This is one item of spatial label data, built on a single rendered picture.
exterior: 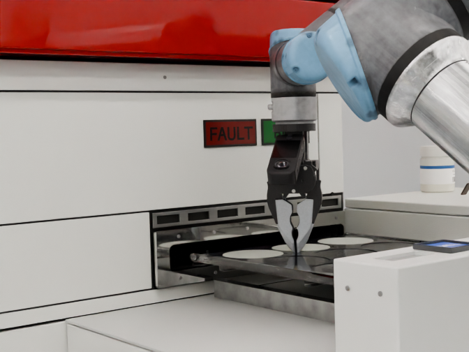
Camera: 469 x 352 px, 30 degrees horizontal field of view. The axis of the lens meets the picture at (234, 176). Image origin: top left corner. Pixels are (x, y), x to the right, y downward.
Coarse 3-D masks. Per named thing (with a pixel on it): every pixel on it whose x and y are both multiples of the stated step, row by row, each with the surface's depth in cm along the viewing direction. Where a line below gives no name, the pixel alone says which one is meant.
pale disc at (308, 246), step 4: (284, 244) 155; (308, 244) 154; (312, 244) 154; (316, 244) 154; (320, 244) 154; (272, 248) 150; (276, 248) 150; (280, 248) 150; (284, 248) 150; (288, 248) 150; (304, 248) 149; (308, 248) 149; (312, 248) 149; (316, 248) 149; (320, 248) 149; (324, 248) 148; (328, 248) 149
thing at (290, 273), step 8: (192, 256) 145; (200, 256) 143; (208, 256) 142; (216, 264) 140; (224, 264) 138; (232, 264) 136; (240, 264) 135; (248, 264) 133; (256, 264) 132; (264, 264) 131; (264, 272) 130; (272, 272) 129; (280, 272) 127; (288, 272) 126; (296, 272) 125; (304, 272) 124; (312, 272) 123; (304, 280) 124; (312, 280) 122; (320, 280) 121; (328, 280) 119
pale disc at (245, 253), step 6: (228, 252) 147; (234, 252) 147; (240, 252) 147; (246, 252) 147; (252, 252) 147; (258, 252) 146; (264, 252) 146; (270, 252) 146; (276, 252) 146; (282, 252) 146
